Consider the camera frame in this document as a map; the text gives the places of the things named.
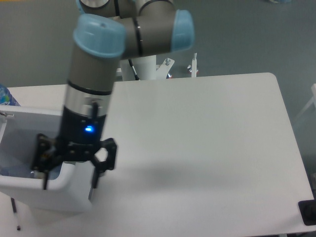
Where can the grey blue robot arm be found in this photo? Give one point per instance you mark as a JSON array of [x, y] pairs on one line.
[[107, 32]]

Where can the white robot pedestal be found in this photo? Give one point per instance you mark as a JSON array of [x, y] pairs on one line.
[[144, 68]]

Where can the blue water bottle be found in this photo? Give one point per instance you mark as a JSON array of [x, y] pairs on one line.
[[6, 97]]

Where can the black pen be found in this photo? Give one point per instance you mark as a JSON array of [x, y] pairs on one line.
[[15, 214]]

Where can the white chair frame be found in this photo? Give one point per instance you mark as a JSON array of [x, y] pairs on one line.
[[310, 104]]

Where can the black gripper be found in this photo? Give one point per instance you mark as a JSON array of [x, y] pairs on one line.
[[77, 141]]

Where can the crushed clear plastic bottle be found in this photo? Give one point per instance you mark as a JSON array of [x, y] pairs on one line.
[[22, 170]]

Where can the white trash can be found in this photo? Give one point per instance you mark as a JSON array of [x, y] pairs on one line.
[[69, 184]]

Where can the black clamp device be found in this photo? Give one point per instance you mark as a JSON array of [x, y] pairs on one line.
[[308, 211]]

